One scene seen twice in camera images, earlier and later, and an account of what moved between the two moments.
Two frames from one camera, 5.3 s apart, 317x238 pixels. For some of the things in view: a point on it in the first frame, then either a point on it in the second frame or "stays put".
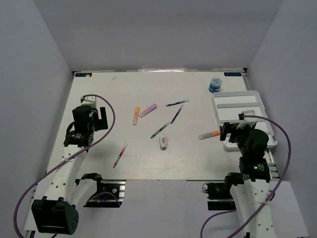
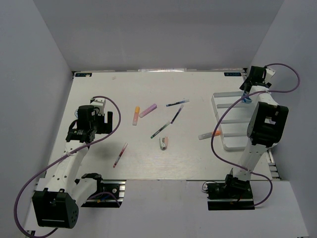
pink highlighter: x=147 y=110 stays put
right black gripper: x=226 y=126 → x=242 y=86
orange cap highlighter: x=135 y=116 stays put
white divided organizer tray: x=228 y=105 stays put
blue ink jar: x=215 y=85 → x=246 y=99
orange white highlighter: x=205 y=135 stays put
